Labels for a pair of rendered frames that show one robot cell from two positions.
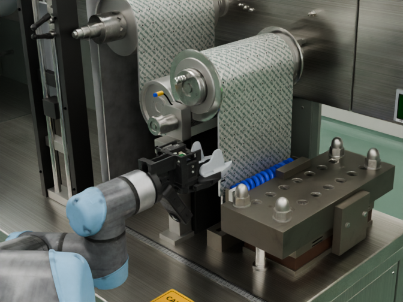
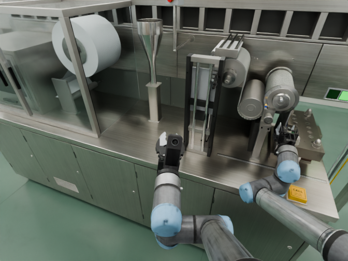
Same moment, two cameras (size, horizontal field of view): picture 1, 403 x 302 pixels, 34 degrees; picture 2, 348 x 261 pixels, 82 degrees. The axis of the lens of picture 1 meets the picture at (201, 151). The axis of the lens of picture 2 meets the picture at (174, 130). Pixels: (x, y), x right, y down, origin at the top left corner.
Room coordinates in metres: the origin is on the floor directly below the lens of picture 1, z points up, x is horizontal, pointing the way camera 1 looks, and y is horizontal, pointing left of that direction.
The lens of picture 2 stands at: (0.71, 0.81, 1.69)
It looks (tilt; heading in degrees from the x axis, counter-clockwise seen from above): 36 degrees down; 336
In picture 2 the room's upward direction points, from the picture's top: straight up
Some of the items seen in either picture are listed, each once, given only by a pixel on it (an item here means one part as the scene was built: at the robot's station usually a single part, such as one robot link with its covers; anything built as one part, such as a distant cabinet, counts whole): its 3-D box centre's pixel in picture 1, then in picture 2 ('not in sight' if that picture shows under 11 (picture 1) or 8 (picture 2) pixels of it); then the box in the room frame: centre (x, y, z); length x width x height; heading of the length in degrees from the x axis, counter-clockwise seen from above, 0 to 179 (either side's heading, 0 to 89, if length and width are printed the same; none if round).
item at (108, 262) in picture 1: (97, 254); (276, 184); (1.03, 0.19, 1.01); 0.11 x 0.08 x 0.11; 84
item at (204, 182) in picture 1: (200, 180); not in sight; (1.16, 0.00, 1.09); 0.09 x 0.05 x 0.02; 125
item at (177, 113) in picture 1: (173, 175); (261, 135); (1.28, 0.06, 1.05); 0.06 x 0.05 x 0.31; 134
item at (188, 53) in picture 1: (195, 85); (280, 99); (1.28, 0.01, 1.25); 0.15 x 0.01 x 0.15; 44
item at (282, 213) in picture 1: (282, 208); (317, 143); (1.12, -0.15, 1.05); 0.04 x 0.04 x 0.04
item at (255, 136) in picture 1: (256, 139); (284, 114); (1.32, -0.12, 1.11); 0.23 x 0.01 x 0.18; 134
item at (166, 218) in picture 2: not in sight; (167, 210); (0.99, 0.70, 1.21); 0.11 x 0.08 x 0.09; 155
